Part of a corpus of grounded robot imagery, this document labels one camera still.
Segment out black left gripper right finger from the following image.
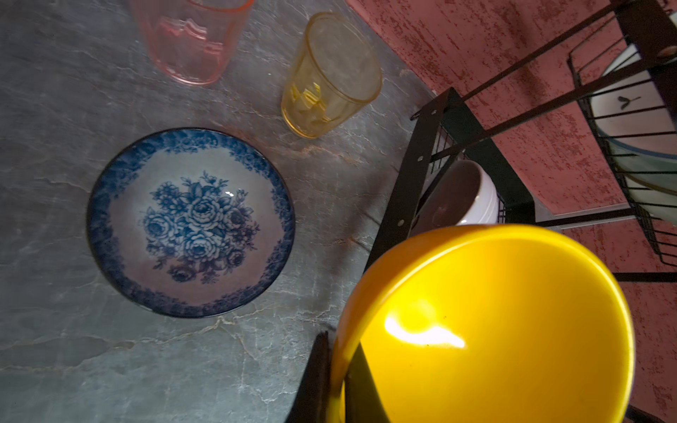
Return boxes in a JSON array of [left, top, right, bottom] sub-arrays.
[[345, 345, 390, 423]]

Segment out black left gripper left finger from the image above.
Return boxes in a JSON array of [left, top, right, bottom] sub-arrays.
[[285, 331, 331, 423]]

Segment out yellow bowl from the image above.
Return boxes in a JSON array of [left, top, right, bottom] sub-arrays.
[[327, 225, 636, 422]]

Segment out white blue floral bowl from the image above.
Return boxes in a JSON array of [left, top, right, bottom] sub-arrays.
[[86, 128, 295, 318]]

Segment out lilac ceramic bowl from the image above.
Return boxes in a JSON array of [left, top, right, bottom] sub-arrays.
[[410, 160, 499, 236]]

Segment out amber glass cup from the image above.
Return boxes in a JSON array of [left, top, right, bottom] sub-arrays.
[[280, 12, 383, 139]]

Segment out white plate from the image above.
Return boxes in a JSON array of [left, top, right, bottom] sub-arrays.
[[591, 71, 676, 160]]

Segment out black metal dish rack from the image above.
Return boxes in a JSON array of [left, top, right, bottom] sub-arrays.
[[364, 0, 677, 284]]

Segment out mint green plate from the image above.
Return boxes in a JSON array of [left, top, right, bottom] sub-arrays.
[[608, 142, 676, 226]]

